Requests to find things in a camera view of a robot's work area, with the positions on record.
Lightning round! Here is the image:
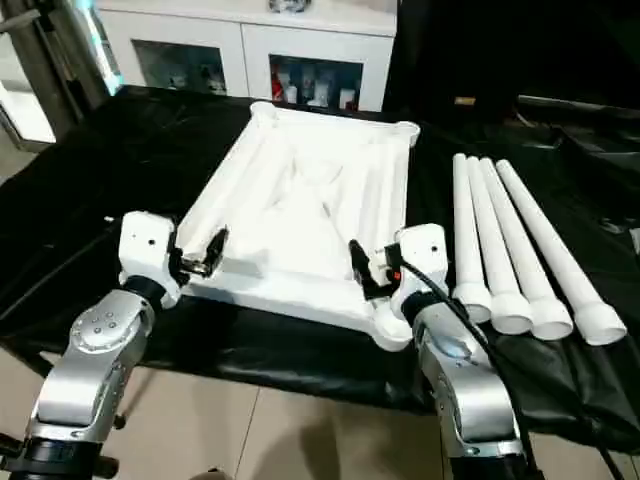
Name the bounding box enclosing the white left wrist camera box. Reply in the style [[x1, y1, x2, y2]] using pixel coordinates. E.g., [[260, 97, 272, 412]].
[[118, 211, 182, 307]]

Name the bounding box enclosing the white plastic table leg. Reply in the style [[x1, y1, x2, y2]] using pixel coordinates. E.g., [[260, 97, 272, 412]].
[[452, 153, 493, 323], [465, 157, 534, 336], [495, 160, 628, 347], [478, 158, 574, 341]]

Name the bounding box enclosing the black flat device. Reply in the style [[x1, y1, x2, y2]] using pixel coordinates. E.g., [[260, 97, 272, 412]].
[[515, 95, 640, 151]]

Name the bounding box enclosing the black work mat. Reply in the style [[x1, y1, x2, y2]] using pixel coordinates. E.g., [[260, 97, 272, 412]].
[[0, 85, 640, 456]]

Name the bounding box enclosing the grey metal rack frame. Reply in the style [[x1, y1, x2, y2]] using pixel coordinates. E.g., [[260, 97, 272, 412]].
[[0, 0, 106, 141]]

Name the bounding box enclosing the light blue plastic strip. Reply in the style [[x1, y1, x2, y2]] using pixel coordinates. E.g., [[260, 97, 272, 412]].
[[70, 0, 126, 96]]

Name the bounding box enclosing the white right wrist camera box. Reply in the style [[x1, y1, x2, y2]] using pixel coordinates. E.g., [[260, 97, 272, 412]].
[[378, 224, 448, 323]]

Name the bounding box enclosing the white plastic table top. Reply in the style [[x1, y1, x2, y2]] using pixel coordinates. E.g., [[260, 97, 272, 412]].
[[178, 100, 422, 352]]

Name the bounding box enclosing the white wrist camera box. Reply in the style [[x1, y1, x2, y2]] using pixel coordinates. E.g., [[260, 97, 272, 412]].
[[118, 211, 182, 307], [378, 224, 448, 323]]

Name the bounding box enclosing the white glass-door cabinet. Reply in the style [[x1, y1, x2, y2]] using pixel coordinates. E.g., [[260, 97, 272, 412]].
[[95, 0, 399, 113]]

